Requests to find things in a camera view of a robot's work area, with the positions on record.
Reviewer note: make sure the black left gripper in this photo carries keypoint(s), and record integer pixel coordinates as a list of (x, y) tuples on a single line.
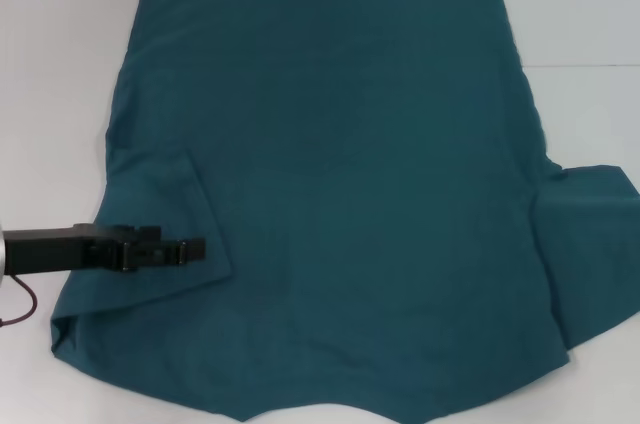
[(45, 251)]

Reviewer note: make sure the teal blue shirt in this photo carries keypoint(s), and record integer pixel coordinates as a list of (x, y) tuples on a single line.
[(350, 169)]

